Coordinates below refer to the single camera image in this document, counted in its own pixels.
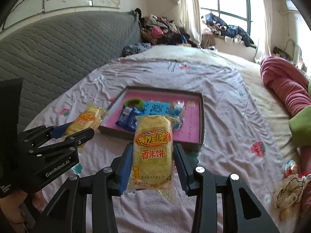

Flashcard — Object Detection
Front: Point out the pink strawberry bed sheet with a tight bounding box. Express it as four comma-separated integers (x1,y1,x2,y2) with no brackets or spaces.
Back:
24,44,302,233

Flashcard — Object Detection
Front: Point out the white air conditioner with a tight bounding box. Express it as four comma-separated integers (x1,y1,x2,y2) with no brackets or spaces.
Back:
286,0,298,11

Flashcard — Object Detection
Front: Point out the green fuzzy hair ring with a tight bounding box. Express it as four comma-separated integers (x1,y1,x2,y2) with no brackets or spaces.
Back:
123,98,145,109

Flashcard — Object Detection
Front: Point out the green cloth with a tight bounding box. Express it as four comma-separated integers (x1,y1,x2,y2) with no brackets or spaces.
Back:
288,81,310,147

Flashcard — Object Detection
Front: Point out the grey quilted headboard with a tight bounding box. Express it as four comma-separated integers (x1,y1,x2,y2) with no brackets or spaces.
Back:
1,11,141,131

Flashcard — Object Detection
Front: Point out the dark shallow box tray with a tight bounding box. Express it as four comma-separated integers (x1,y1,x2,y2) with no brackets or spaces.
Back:
99,86,204,152

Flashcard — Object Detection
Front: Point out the small wrapped egg toy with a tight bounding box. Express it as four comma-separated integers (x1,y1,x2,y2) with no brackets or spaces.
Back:
284,160,298,178

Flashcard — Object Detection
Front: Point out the blue white egg toy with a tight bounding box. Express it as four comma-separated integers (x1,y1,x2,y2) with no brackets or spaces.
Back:
169,100,186,130

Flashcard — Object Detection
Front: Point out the dark floral pillow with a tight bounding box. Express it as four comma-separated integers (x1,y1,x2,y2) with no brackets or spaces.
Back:
122,43,151,57

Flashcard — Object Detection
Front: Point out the person left hand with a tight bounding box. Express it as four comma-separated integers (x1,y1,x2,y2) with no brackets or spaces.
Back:
1,190,47,232

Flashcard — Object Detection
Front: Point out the pink rolled blanket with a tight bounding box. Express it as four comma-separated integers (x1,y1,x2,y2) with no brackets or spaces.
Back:
260,56,310,173

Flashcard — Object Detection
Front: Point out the yellow rice cracker packet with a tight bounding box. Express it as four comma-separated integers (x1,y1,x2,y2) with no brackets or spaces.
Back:
128,115,180,201
63,103,108,136

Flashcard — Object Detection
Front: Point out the cream window curtain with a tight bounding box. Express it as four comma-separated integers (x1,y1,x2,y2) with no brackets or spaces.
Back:
175,0,201,46

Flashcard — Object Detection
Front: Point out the blue cookie snack packet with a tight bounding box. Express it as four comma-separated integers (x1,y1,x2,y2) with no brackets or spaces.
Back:
115,105,143,133

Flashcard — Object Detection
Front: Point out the clothes pile on windowsill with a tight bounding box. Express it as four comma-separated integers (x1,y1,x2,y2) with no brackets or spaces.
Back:
201,13,256,48

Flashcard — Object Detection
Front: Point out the clothes pile on chair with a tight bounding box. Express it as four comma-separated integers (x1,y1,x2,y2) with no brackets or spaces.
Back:
134,8,198,48

